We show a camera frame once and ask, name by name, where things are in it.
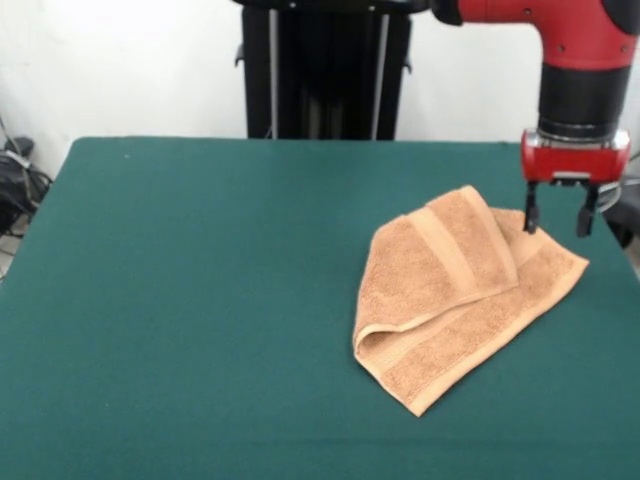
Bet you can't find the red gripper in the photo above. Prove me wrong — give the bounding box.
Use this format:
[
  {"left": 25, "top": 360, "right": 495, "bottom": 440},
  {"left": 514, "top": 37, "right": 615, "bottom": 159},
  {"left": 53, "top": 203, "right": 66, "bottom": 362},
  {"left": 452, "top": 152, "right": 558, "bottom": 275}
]
[{"left": 519, "top": 128, "right": 632, "bottom": 239}]

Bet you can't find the tan terry towel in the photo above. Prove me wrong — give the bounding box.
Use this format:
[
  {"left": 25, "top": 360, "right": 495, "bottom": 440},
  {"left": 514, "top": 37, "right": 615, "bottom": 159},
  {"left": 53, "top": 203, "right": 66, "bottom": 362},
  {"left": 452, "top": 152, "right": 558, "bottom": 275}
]
[{"left": 353, "top": 184, "right": 591, "bottom": 417}]

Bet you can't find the dark green table cloth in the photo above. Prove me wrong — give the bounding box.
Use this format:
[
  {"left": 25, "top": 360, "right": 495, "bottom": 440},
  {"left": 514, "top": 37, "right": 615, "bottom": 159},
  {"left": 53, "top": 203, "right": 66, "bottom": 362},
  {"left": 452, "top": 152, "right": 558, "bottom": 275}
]
[{"left": 0, "top": 135, "right": 640, "bottom": 480}]

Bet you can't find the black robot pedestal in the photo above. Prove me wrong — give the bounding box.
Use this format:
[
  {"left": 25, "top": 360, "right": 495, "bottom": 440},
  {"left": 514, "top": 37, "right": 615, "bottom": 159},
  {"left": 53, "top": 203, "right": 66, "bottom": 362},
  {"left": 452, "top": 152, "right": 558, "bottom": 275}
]
[{"left": 229, "top": 0, "right": 432, "bottom": 141}]

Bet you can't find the black electronics box with cables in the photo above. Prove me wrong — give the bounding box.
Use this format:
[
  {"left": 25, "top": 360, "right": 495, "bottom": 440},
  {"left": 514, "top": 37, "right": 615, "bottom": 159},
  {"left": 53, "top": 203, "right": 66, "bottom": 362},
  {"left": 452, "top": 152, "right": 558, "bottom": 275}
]
[{"left": 0, "top": 137, "right": 54, "bottom": 236}]

